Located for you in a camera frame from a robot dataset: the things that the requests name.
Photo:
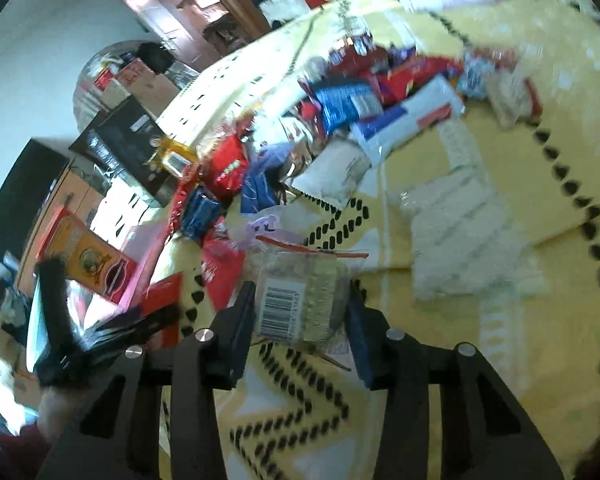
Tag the red orange packet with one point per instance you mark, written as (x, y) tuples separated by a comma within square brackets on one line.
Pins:
[(420, 77)]

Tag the blue and white packet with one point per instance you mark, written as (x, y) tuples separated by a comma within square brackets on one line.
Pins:
[(347, 105)]

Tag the clear packet with barcode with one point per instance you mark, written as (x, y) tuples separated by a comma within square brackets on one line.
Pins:
[(300, 300)]

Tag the cluttered round table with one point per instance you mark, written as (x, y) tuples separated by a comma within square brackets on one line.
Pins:
[(130, 75)]

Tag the wooden door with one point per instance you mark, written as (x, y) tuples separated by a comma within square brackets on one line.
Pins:
[(180, 5)]

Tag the black carton box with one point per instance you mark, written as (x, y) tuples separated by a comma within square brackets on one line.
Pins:
[(125, 145)]

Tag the yellow patterned blanket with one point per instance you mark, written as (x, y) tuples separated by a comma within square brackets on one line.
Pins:
[(530, 360)]

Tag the red box with orange label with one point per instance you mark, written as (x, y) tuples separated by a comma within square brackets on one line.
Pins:
[(90, 255)]

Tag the clear bag of white snacks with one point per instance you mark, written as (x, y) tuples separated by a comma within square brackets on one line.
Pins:
[(337, 172)]

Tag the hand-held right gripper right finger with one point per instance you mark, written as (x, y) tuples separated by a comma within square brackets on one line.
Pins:
[(360, 340)]

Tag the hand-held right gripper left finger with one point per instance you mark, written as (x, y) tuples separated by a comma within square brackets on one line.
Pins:
[(242, 335)]

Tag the small blue packet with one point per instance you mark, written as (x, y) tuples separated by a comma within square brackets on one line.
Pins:
[(202, 212)]

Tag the white packet red blue label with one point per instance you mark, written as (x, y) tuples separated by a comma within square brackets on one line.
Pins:
[(410, 115)]

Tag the long red packet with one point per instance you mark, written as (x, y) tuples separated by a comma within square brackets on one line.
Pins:
[(222, 275)]

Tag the yellow packet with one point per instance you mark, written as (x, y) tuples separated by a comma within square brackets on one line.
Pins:
[(177, 155)]

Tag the shiny red packet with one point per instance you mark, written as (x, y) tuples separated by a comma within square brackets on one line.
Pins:
[(225, 165)]

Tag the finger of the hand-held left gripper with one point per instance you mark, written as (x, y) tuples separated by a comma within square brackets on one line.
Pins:
[(130, 322), (55, 305)]

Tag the person's left forearm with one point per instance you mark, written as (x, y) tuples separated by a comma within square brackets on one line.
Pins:
[(10, 452)]

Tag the black monitor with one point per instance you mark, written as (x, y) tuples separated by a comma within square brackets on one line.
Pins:
[(22, 200)]

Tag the wooden desk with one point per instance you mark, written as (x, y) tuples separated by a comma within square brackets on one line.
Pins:
[(75, 190)]

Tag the blue packet with ribbon print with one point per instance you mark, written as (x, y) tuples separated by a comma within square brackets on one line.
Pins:
[(260, 185)]

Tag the white plastic bag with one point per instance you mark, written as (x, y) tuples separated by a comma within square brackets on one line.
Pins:
[(282, 5)]

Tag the purple packet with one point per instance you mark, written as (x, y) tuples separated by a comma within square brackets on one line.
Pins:
[(262, 225)]

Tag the pink box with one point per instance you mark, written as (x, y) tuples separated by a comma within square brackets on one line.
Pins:
[(147, 260)]

